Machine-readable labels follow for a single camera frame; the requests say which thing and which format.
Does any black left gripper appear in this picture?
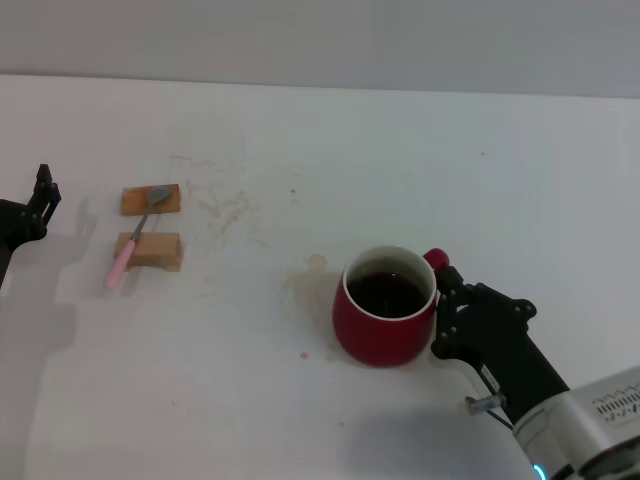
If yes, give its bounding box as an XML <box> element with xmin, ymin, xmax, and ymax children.
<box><xmin>0</xmin><ymin>163</ymin><xmax>62</xmax><ymax>294</ymax></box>

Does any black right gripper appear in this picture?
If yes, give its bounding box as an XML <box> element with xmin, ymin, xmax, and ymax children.
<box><xmin>430</xmin><ymin>265</ymin><xmax>571</xmax><ymax>426</ymax></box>

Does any red ceramic cup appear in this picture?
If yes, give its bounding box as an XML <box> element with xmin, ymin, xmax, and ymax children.
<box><xmin>332</xmin><ymin>244</ymin><xmax>451</xmax><ymax>369</ymax></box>

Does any pink handled metal spoon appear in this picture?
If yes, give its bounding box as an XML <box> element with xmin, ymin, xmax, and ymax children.
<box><xmin>104</xmin><ymin>185</ymin><xmax>172</xmax><ymax>291</ymax></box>

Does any dark coffee liquid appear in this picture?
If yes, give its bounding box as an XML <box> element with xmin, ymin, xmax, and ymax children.
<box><xmin>346</xmin><ymin>269</ymin><xmax>431</xmax><ymax>319</ymax></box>

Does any reddish wooden block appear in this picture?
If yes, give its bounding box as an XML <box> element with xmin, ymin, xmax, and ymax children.
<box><xmin>121</xmin><ymin>183</ymin><xmax>182</xmax><ymax>217</ymax></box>

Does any right gripper metal connector plug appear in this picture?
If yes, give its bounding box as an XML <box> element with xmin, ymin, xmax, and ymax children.
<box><xmin>465</xmin><ymin>393</ymin><xmax>507</xmax><ymax>415</ymax></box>

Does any pale notched wooden block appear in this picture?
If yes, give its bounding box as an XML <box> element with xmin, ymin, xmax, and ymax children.
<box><xmin>113</xmin><ymin>231</ymin><xmax>183</xmax><ymax>273</ymax></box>

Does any thin black right gripper cable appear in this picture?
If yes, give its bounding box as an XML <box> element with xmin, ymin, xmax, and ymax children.
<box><xmin>487</xmin><ymin>409</ymin><xmax>516</xmax><ymax>432</ymax></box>

